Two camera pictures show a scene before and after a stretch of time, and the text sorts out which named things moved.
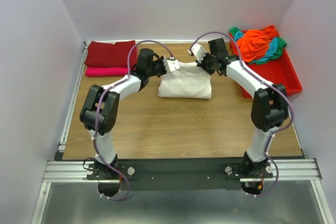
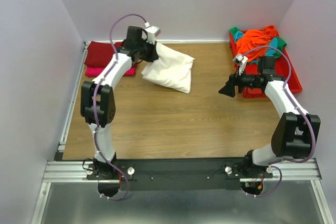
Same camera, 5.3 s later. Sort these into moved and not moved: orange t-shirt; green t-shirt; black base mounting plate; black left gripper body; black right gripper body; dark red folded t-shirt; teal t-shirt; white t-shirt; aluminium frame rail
Moved: white t-shirt; black left gripper body; black right gripper body
Not moved: dark red folded t-shirt; black base mounting plate; aluminium frame rail; teal t-shirt; orange t-shirt; green t-shirt
